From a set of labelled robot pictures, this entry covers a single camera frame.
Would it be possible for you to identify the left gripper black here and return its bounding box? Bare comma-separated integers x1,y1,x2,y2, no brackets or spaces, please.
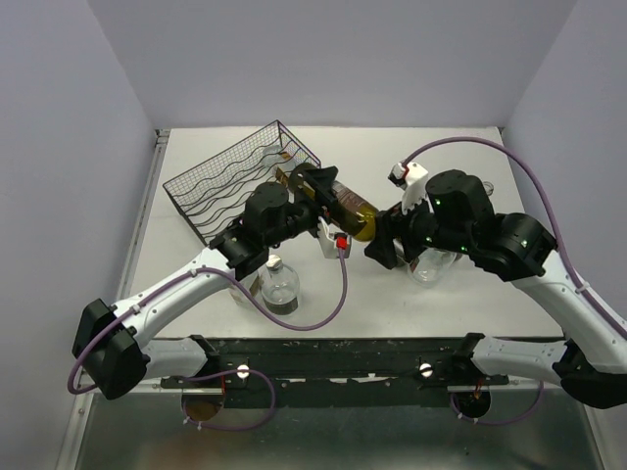
265,167,339,249

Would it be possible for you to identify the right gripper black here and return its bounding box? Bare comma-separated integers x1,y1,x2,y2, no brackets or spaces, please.
362,185,472,269

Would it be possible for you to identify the olive green wine bottle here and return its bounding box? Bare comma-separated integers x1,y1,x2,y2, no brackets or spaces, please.
287,171,378,243

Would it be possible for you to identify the clear square bottle black label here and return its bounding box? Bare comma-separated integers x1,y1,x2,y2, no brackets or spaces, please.
260,145,304,185

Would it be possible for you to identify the black wire wine rack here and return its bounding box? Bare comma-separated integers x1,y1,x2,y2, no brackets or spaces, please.
163,120,321,246

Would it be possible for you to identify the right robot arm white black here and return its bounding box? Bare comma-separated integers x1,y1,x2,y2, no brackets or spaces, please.
364,169,626,409

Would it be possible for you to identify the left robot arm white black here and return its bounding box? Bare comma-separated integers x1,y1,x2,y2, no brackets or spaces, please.
67,166,338,400

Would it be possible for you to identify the green open wine bottle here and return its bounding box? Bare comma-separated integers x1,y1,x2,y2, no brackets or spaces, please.
393,239,411,267

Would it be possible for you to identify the round clear flask bottle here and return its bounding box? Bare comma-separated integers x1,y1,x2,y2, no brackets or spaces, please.
408,248,457,288

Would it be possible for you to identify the round clear bottle silver cap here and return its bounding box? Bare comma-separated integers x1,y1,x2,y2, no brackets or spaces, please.
261,255,300,315

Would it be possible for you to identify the tall clear frosted bottle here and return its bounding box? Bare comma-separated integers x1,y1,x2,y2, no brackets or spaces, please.
483,181,494,196

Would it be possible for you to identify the square clear bottle dark cap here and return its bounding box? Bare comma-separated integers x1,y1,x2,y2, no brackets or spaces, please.
228,272,262,311

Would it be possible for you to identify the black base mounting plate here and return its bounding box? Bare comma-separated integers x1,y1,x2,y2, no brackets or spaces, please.
161,338,521,408

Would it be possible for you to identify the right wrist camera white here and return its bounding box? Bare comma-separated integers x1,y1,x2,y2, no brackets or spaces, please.
388,163,429,214

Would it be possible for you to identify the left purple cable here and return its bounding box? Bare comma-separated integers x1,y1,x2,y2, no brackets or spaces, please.
67,254,350,396

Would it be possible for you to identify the purple cable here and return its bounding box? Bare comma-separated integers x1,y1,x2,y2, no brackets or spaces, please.
404,136,627,339
67,254,350,396

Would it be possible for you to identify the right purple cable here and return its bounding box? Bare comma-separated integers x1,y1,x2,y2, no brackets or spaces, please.
404,136,627,339

